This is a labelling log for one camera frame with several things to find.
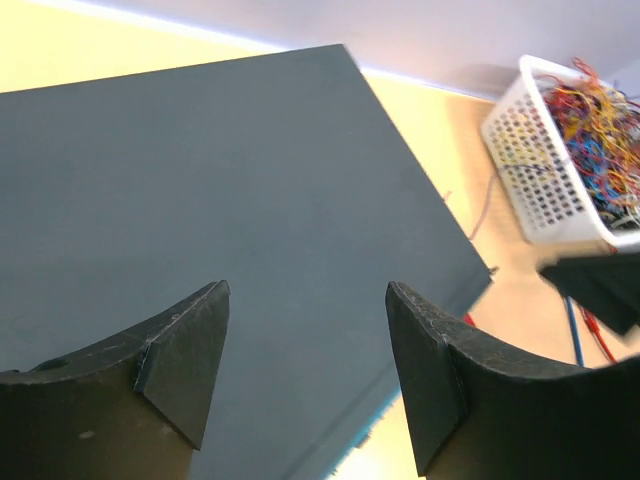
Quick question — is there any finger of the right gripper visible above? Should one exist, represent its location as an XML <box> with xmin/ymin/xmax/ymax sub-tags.
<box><xmin>539</xmin><ymin>252</ymin><xmax>639</xmax><ymax>335</ymax></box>

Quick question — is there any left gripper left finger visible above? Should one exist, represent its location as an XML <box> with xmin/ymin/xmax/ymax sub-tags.
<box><xmin>1</xmin><ymin>281</ymin><xmax>230</xmax><ymax>479</ymax></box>

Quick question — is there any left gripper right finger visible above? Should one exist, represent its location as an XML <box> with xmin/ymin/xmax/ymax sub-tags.
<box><xmin>385</xmin><ymin>282</ymin><xmax>639</xmax><ymax>479</ymax></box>

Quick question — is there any blue patch cable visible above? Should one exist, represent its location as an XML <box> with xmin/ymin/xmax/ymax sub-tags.
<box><xmin>564</xmin><ymin>295</ymin><xmax>586</xmax><ymax>367</ymax></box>

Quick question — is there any dark blue network switch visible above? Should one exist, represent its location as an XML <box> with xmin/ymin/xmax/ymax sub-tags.
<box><xmin>1</xmin><ymin>45</ymin><xmax>490</xmax><ymax>479</ymax></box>

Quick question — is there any white plastic basket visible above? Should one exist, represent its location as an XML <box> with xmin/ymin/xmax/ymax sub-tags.
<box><xmin>481</xmin><ymin>55</ymin><xmax>639</xmax><ymax>251</ymax></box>

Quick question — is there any loose thin brown wire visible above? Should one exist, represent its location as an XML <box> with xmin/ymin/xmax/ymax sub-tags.
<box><xmin>442</xmin><ymin>162</ymin><xmax>571</xmax><ymax>240</ymax></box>

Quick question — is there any tangled colourful wire bundle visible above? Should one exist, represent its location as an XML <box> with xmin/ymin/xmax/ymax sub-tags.
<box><xmin>542</xmin><ymin>57</ymin><xmax>640</xmax><ymax>231</ymax></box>

